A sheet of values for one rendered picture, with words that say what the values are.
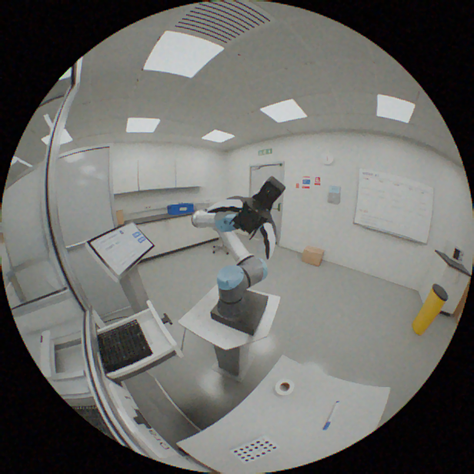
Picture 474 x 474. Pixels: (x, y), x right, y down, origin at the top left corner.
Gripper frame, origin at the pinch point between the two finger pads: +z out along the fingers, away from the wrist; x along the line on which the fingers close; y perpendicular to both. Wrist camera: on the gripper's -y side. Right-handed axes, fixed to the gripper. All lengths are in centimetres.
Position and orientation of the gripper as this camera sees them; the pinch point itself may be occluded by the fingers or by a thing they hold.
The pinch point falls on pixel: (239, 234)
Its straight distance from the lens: 25.3
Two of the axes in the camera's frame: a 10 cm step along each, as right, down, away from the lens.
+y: -4.6, 5.6, 6.9
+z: -4.1, 5.5, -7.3
